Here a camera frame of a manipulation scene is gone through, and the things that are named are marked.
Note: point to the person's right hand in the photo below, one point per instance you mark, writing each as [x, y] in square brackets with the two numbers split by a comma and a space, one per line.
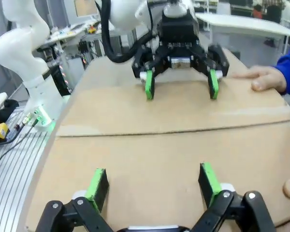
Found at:
[270, 78]

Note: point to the slotted aluminium base plate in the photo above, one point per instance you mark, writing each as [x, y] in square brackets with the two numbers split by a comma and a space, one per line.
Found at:
[12, 183]

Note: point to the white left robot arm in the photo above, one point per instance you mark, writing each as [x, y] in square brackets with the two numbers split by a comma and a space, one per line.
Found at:
[36, 94]

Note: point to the cluttered white workbench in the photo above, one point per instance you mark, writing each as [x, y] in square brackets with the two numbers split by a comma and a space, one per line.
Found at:
[72, 31]

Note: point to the long white table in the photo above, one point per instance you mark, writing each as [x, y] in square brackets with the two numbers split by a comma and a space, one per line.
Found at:
[236, 24]

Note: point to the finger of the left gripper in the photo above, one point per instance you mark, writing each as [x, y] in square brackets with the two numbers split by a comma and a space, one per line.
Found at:
[149, 84]
[213, 84]

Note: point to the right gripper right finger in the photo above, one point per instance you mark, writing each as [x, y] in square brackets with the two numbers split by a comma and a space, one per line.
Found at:
[207, 182]

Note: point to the black bundle beside base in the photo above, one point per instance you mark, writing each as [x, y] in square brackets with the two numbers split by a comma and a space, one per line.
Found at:
[7, 108]

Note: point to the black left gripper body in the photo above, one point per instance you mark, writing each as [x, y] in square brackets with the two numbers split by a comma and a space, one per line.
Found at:
[178, 31]

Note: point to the brown framed wall board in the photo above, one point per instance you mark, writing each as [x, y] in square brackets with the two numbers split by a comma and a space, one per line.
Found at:
[85, 7]

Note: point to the large brown cardboard box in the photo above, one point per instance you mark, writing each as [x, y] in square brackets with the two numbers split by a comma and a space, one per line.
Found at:
[159, 157]

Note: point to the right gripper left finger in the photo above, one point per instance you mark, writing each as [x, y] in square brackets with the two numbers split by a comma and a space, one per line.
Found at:
[97, 191]

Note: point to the background person in red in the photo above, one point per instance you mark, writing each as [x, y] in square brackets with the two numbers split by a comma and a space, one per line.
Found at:
[257, 10]

